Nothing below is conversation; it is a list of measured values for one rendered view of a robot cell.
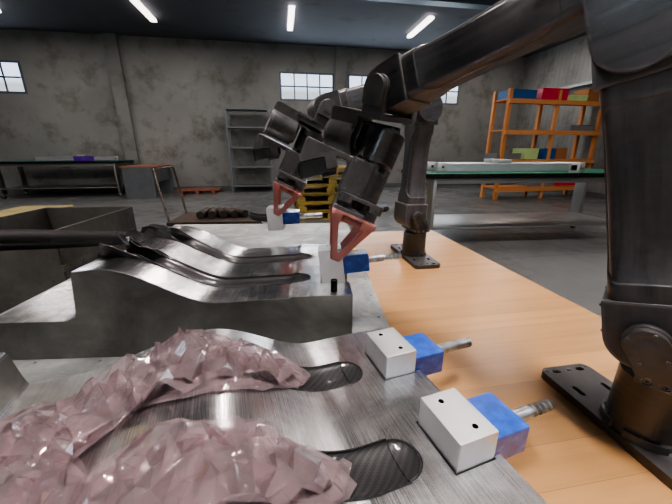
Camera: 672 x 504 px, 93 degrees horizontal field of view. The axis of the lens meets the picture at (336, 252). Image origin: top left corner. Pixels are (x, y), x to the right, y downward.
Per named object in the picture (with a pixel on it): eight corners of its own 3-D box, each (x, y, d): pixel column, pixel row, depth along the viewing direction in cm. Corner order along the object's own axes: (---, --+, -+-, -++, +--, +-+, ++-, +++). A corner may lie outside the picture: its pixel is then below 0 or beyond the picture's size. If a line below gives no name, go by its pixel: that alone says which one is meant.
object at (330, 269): (398, 267, 54) (396, 236, 53) (406, 275, 49) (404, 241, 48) (322, 276, 54) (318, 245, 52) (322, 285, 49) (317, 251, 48)
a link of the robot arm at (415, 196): (404, 229, 83) (418, 92, 73) (392, 224, 89) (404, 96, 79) (425, 229, 84) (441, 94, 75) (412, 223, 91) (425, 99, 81)
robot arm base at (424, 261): (418, 239, 77) (444, 238, 79) (390, 222, 96) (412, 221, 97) (415, 269, 80) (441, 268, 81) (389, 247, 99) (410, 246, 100)
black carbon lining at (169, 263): (312, 262, 64) (311, 215, 61) (310, 296, 49) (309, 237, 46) (135, 265, 62) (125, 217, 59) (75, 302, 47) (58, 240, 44)
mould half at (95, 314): (340, 281, 72) (340, 223, 68) (351, 349, 47) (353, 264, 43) (113, 286, 69) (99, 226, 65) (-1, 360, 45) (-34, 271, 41)
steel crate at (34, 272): (149, 273, 294) (135, 205, 274) (88, 325, 206) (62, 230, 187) (59, 277, 284) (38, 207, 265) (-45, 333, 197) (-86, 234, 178)
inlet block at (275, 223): (323, 223, 81) (321, 202, 79) (323, 228, 76) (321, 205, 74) (271, 226, 80) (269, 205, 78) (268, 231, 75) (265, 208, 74)
